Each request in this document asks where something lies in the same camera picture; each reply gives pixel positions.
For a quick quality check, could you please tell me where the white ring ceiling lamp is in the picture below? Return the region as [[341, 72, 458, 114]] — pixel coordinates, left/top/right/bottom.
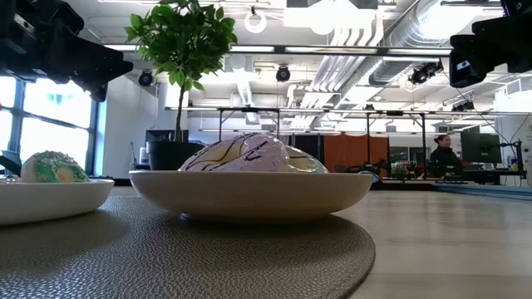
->
[[244, 9, 268, 35]]

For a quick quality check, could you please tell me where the person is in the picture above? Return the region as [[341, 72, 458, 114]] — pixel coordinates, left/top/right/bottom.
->
[[429, 133, 466, 179]]

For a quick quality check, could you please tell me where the dark office desk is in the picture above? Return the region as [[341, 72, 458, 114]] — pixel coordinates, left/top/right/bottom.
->
[[456, 169, 528, 184]]

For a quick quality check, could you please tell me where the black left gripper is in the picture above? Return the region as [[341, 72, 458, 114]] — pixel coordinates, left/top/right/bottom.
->
[[0, 0, 135, 103]]

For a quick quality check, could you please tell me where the round grey woven placemat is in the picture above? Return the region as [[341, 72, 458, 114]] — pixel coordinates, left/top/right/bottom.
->
[[0, 195, 377, 299]]

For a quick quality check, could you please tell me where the black ceiling spotlight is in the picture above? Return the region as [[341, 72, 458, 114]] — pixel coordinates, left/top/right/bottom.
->
[[137, 69, 155, 88], [275, 65, 292, 84]]

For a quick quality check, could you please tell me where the large window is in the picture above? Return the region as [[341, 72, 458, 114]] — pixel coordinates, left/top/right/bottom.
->
[[0, 74, 103, 176]]

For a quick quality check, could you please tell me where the black metal frame rack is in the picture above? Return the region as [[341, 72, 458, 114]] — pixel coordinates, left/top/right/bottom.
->
[[217, 106, 430, 180]]

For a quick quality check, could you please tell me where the small green desk plant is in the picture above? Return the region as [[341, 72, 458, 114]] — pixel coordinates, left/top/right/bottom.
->
[[390, 163, 411, 180]]

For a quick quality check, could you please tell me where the orange partition panel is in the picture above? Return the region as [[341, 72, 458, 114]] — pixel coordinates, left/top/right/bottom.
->
[[323, 134, 391, 171]]

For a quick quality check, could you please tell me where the blue mat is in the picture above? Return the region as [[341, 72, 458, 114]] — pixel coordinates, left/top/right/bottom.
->
[[431, 182, 532, 202]]

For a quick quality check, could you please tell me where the large cream bowl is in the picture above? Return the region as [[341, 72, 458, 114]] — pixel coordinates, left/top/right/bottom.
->
[[128, 169, 375, 224]]

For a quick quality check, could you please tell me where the silver ventilation duct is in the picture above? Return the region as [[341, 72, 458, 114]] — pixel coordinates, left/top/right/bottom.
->
[[367, 0, 483, 87]]

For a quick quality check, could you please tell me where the small green leafy tree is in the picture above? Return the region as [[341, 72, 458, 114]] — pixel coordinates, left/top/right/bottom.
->
[[123, 0, 239, 144]]

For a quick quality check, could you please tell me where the mint frosted donut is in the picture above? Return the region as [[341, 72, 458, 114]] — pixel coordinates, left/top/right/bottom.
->
[[285, 145, 330, 174]]

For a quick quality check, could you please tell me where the green frosted sprinkle donut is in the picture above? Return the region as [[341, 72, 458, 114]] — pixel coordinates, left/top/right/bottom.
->
[[20, 149, 91, 184]]

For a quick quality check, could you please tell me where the black plant pot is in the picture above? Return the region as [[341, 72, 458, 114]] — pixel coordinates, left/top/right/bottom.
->
[[145, 140, 206, 171]]

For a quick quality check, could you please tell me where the long ceiling light rail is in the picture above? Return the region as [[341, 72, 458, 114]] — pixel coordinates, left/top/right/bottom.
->
[[103, 42, 453, 58]]

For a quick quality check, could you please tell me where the dark monitor behind tree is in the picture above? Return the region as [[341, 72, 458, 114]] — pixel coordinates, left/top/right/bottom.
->
[[145, 129, 190, 145]]

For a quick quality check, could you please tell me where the black ceiling camera cluster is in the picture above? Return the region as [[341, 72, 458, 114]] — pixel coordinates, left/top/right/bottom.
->
[[451, 100, 476, 113], [407, 60, 445, 86]]

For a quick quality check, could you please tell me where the black computer monitor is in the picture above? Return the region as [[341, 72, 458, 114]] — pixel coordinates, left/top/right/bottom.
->
[[460, 132, 503, 165]]

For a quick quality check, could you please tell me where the white shallow bowl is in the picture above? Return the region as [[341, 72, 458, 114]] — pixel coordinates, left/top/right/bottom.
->
[[0, 178, 116, 227]]

